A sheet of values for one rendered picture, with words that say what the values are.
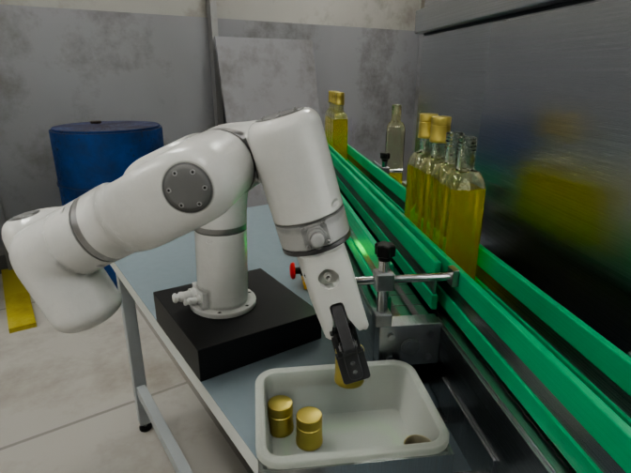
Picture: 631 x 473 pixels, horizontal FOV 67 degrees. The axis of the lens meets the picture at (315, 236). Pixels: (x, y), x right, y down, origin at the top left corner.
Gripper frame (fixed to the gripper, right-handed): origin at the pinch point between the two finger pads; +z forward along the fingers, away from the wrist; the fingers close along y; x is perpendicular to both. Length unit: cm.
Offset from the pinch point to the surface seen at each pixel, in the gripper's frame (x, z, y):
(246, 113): 18, -10, 316
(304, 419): 7.8, 8.9, 2.4
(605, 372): -25.2, 5.2, -8.5
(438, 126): -26.3, -16.6, 32.8
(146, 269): 43, 5, 70
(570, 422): -18.0, 4.9, -13.7
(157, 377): 79, 73, 131
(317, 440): 7.0, 12.3, 1.8
